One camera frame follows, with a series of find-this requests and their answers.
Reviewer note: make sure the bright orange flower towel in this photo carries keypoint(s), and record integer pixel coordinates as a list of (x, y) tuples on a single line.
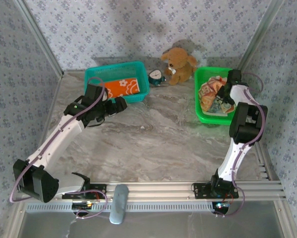
[(123, 86)]

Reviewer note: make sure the aluminium corner post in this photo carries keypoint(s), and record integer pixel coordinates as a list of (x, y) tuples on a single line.
[(31, 22), (267, 22)]

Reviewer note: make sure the small circuit board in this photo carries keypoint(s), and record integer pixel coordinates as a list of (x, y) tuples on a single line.
[(82, 205), (221, 207)]

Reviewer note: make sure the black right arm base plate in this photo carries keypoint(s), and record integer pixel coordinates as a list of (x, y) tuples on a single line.
[(200, 191)]

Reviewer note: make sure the green plastic basket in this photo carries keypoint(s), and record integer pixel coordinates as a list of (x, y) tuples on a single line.
[(212, 119)]

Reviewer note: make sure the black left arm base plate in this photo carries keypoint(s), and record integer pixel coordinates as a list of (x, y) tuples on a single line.
[(98, 189)]

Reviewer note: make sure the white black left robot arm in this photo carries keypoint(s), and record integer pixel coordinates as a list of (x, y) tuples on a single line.
[(56, 138)]

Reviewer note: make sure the teal alarm clock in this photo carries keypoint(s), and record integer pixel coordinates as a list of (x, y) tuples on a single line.
[(155, 76)]

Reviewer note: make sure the pale orange rabbit towel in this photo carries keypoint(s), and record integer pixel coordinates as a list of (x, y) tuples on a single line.
[(214, 85)]

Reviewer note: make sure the teal plastic basket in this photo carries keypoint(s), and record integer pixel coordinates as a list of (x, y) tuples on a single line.
[(118, 70)]

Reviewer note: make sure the blue orange letter towel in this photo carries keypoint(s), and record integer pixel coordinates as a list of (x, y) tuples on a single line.
[(207, 101)]

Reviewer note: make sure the brown teddy bear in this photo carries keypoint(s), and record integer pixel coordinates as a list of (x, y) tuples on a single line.
[(179, 67)]

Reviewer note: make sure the aluminium front rail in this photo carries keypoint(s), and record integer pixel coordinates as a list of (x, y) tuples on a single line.
[(158, 191)]

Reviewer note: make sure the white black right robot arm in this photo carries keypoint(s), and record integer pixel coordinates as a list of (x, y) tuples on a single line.
[(245, 124)]

